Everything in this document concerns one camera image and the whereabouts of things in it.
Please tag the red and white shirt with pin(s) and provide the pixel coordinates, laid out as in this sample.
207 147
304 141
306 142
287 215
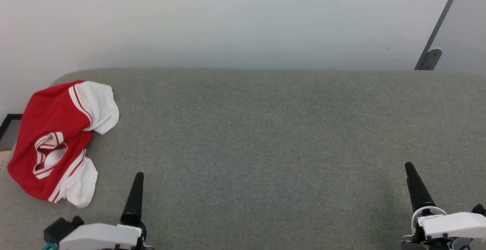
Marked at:
49 109

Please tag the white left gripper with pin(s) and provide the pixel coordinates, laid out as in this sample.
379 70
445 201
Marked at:
98 238

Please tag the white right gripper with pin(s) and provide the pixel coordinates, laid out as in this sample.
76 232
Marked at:
452 225

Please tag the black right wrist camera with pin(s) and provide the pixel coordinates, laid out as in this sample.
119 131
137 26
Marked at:
479 208

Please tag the black framed panel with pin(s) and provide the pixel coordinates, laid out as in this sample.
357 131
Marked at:
11 132

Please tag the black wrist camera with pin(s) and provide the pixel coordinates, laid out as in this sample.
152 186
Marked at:
479 208
59 228

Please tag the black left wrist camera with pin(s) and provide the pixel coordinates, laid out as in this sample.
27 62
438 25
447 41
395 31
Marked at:
59 228

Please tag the teal camera connector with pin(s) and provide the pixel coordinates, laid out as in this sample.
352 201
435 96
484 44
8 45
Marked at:
49 246

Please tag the grey metal bracket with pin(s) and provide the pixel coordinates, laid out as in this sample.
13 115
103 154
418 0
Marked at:
433 58

